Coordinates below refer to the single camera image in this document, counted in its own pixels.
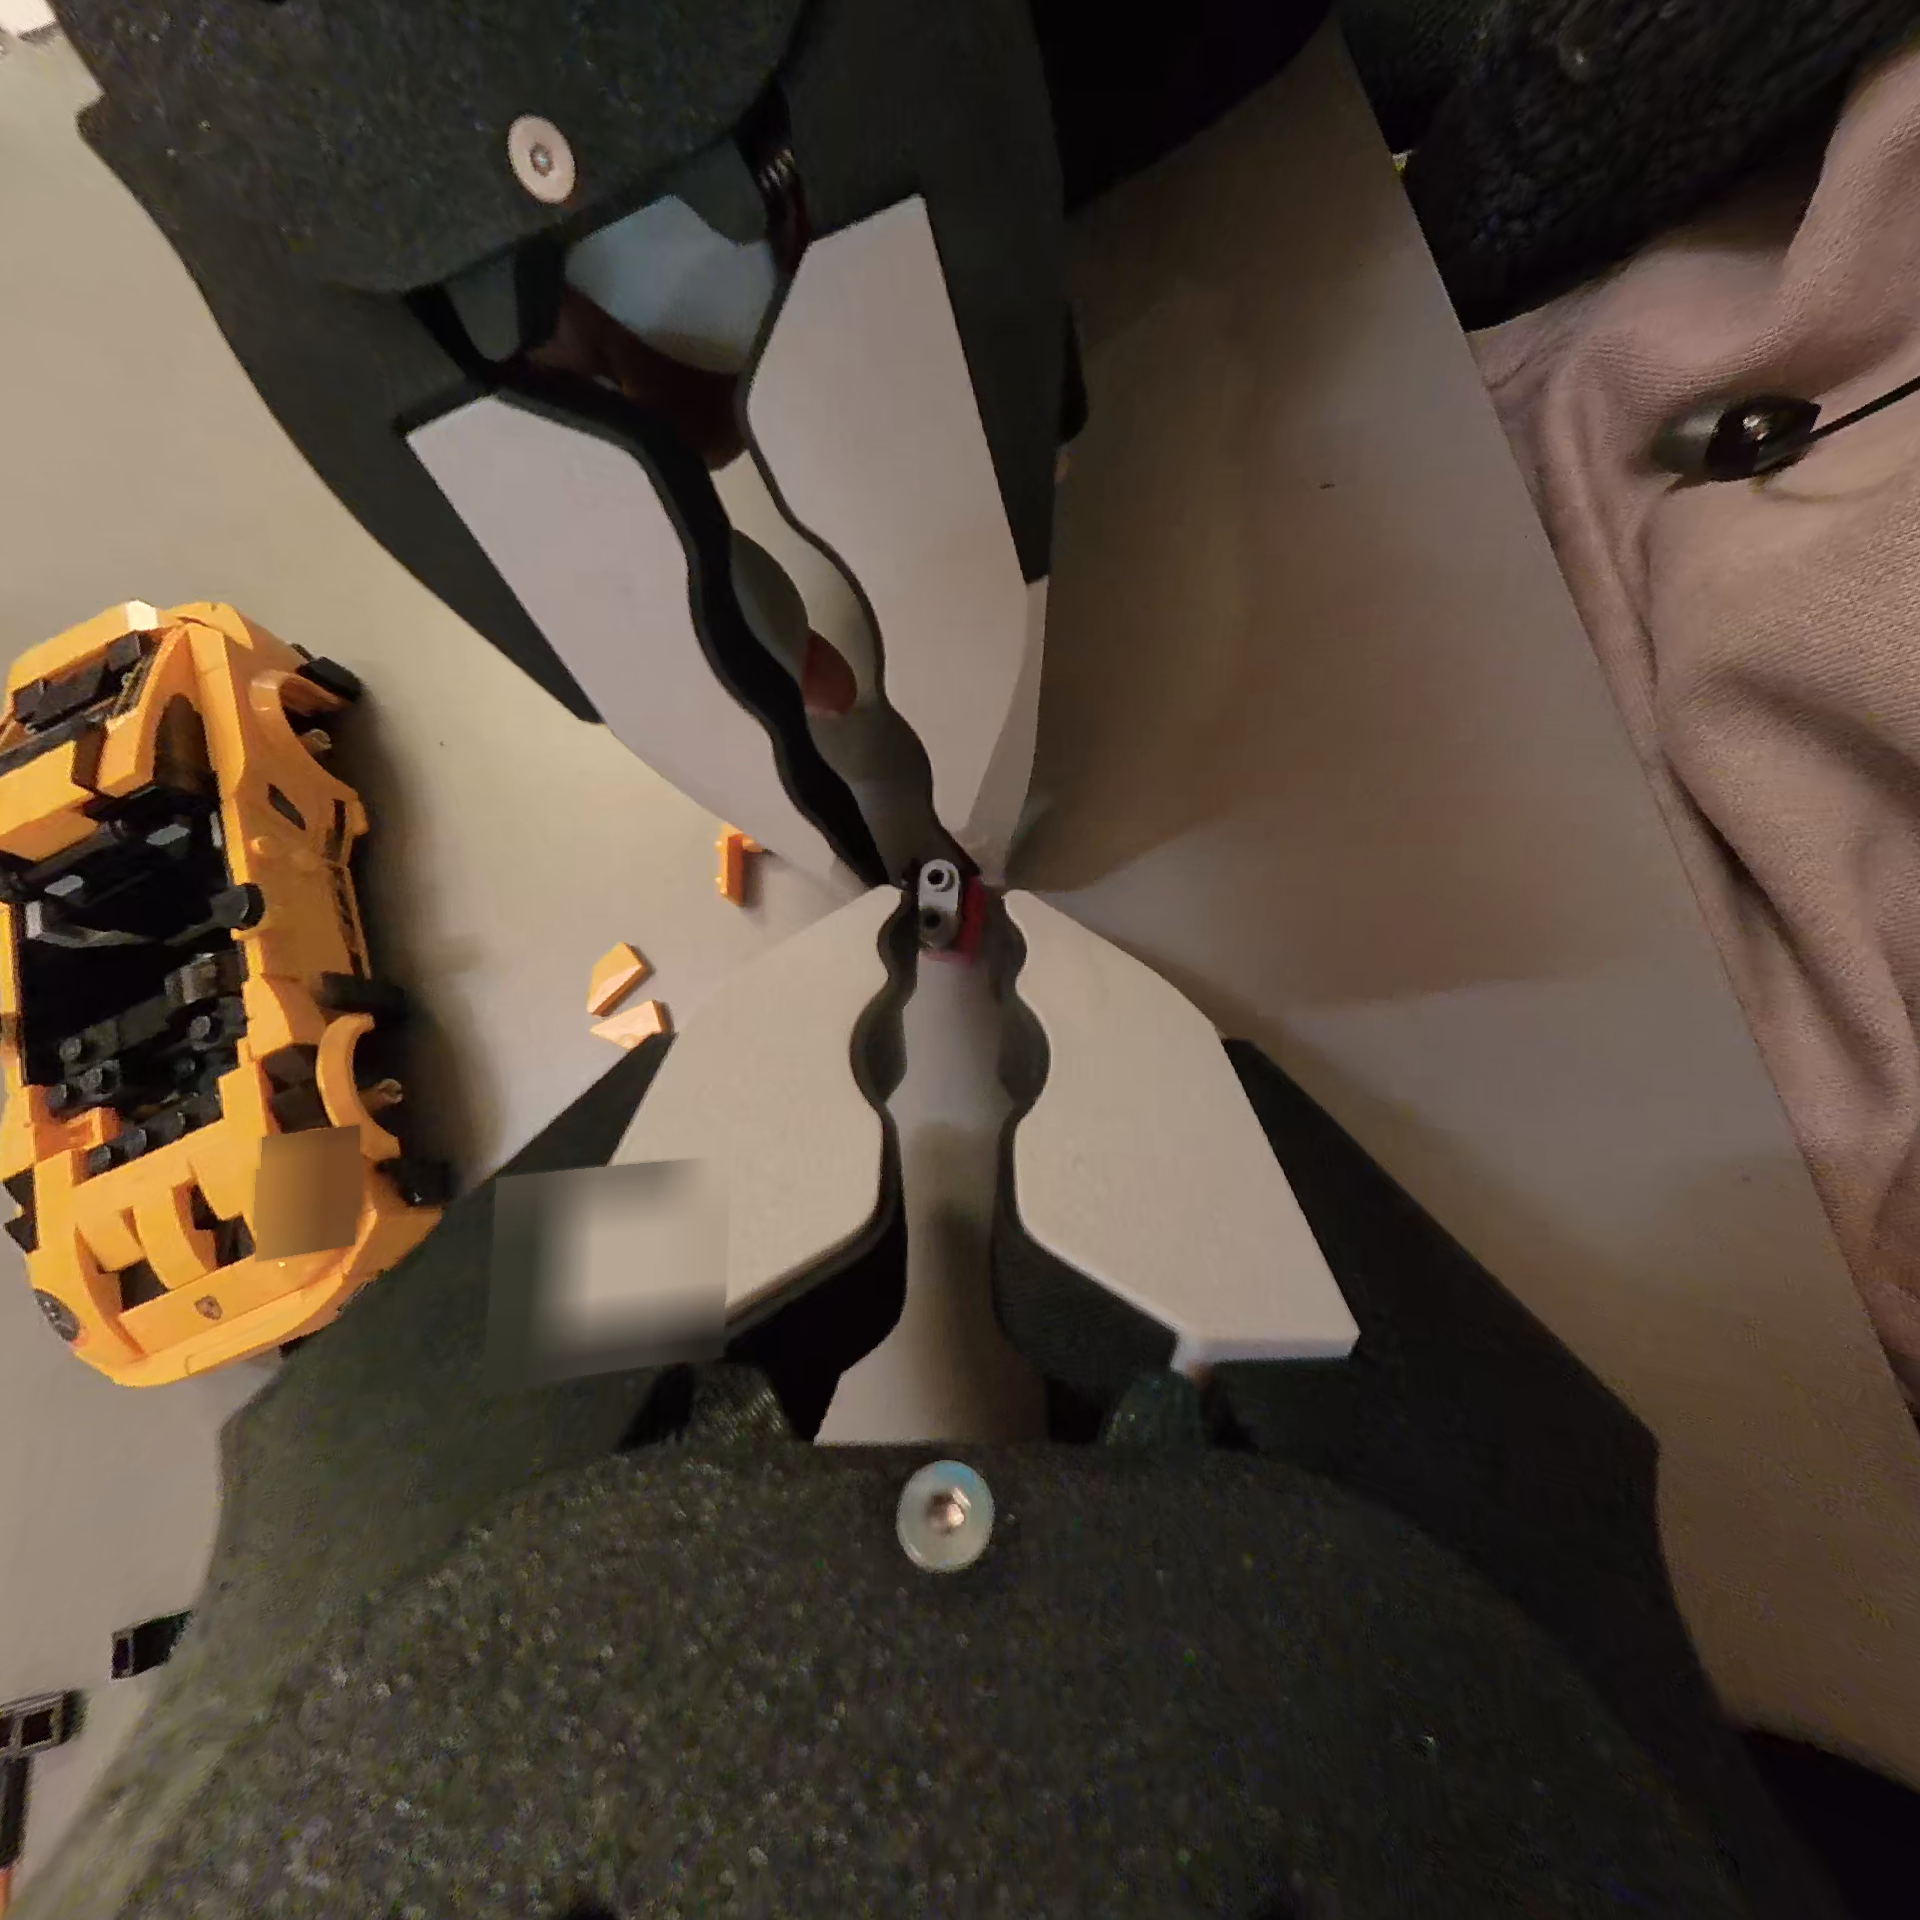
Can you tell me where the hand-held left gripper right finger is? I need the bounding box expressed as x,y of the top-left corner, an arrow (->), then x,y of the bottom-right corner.
990,888 -> 1360,1445

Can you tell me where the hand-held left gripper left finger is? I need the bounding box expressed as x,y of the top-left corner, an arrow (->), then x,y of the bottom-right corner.
611,888 -> 917,1442

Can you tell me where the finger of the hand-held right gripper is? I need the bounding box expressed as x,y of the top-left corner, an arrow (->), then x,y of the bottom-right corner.
738,192 -> 1051,873
405,392 -> 889,888

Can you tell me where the pile of small lego parts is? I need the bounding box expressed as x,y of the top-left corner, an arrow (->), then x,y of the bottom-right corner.
0,1611 -> 193,1900

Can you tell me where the orange lego car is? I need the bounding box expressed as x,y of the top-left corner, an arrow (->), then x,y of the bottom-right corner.
0,600 -> 453,1385

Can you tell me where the black fleece jacket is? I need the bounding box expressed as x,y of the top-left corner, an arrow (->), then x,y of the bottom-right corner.
1342,0 -> 1920,331

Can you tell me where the black lavalier microphone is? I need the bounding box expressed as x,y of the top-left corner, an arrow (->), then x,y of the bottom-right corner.
1649,376 -> 1920,489

